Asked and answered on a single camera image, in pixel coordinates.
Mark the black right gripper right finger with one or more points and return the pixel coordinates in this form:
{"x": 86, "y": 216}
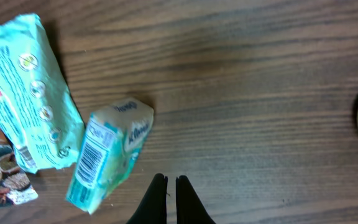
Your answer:
{"x": 190, "y": 209}

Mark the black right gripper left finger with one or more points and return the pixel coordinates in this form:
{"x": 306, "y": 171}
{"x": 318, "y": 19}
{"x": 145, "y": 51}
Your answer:
{"x": 152, "y": 208}

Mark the small teal gum pack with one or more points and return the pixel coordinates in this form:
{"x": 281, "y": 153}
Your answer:
{"x": 113, "y": 140}

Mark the teal snack packet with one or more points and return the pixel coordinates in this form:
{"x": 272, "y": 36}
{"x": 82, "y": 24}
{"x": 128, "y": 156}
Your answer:
{"x": 37, "y": 113}

